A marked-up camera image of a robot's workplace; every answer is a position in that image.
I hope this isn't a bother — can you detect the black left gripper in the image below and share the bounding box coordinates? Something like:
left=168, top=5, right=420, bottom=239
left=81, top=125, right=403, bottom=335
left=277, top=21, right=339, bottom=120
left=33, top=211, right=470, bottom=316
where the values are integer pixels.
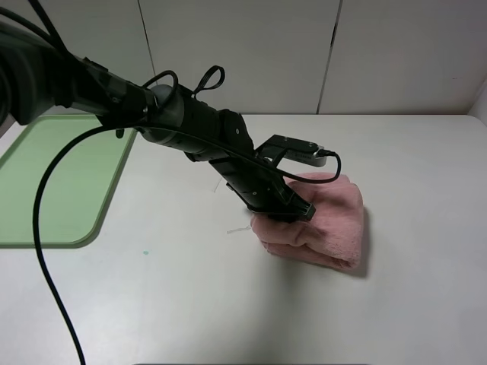
left=207, top=148, right=316, bottom=223

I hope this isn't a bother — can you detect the black flat ribbon cable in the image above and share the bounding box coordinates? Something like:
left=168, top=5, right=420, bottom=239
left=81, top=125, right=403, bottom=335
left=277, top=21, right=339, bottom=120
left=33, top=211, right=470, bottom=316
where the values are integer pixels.
left=192, top=65, right=226, bottom=100

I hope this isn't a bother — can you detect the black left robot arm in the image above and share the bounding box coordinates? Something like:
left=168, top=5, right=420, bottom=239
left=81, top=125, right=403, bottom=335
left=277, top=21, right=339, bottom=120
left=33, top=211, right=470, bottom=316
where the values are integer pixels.
left=1, top=23, right=315, bottom=222

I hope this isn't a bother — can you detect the pink towel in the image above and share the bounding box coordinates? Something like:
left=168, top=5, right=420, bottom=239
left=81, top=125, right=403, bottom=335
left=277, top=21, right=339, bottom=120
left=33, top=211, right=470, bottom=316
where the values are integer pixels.
left=250, top=174, right=364, bottom=271

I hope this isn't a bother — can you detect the white thread on table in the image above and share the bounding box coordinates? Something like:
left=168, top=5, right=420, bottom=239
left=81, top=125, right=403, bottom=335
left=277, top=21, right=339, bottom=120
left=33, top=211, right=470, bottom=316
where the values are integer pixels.
left=212, top=178, right=222, bottom=193

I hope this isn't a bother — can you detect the green plastic tray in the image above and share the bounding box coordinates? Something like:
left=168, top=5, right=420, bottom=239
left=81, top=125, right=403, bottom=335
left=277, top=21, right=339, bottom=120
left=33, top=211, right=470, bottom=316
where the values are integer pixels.
left=1, top=114, right=136, bottom=249

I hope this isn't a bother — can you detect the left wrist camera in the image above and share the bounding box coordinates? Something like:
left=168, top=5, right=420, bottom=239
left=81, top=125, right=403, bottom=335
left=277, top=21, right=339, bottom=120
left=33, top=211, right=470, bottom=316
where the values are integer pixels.
left=256, top=135, right=328, bottom=167

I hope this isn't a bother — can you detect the black left camera cable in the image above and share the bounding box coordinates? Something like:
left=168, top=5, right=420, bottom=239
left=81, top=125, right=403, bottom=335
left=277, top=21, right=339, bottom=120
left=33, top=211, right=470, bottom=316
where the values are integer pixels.
left=0, top=0, right=342, bottom=365

